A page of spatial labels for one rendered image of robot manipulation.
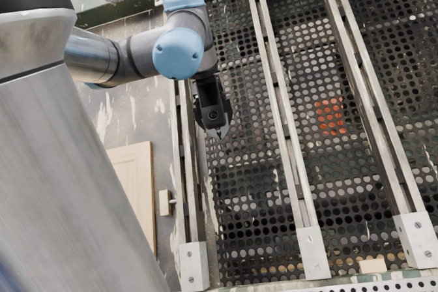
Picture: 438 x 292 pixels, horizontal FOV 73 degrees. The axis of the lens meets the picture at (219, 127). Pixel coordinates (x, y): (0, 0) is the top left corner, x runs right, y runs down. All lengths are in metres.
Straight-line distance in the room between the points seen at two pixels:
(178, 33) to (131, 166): 0.70
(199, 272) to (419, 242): 0.56
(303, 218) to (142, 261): 0.72
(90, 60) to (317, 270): 0.70
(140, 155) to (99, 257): 0.92
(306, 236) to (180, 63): 0.58
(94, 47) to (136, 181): 0.68
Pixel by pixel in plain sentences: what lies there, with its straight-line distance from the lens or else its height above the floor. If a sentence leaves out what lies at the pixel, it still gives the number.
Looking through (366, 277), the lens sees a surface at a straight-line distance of 0.90.
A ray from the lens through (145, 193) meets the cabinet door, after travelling 1.04.
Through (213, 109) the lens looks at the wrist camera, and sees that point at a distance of 0.60.
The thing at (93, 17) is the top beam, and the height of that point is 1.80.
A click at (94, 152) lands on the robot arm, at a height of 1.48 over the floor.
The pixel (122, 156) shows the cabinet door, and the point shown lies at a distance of 1.12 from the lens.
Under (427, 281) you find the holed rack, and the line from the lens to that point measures 0.92.
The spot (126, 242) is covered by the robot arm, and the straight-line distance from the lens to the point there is 0.19.
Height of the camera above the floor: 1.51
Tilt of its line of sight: 13 degrees down
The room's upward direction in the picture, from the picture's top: 15 degrees counter-clockwise
